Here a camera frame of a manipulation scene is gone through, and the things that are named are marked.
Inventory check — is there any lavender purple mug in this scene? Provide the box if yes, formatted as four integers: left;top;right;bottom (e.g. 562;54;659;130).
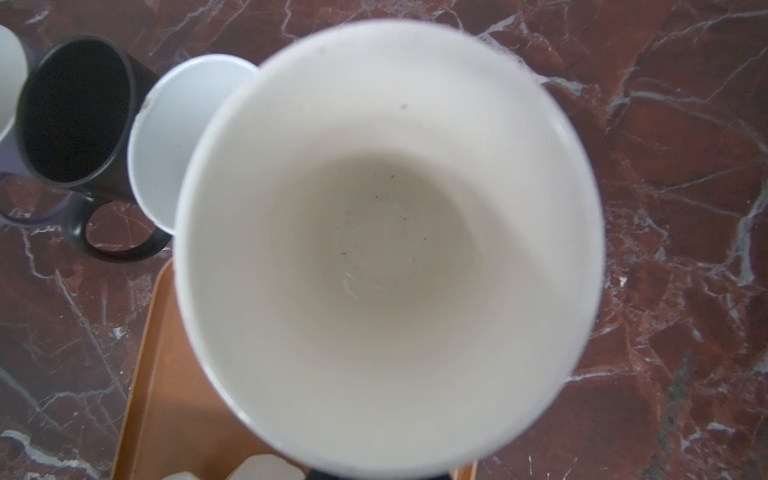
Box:
0;23;73;227

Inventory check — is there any white faceted mug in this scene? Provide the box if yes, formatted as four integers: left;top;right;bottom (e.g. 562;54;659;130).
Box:
161;453;307;480

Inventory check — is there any black mug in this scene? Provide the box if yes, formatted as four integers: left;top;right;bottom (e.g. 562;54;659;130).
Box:
15;35;171;263

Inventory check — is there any small blue mug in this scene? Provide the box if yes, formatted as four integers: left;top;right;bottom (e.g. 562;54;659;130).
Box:
127;54;258;234

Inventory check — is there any orange brown tray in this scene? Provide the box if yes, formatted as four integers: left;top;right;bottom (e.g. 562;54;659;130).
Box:
110;259;479;480

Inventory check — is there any large light blue mug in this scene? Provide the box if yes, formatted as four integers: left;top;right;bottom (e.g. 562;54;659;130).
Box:
173;19;606;479

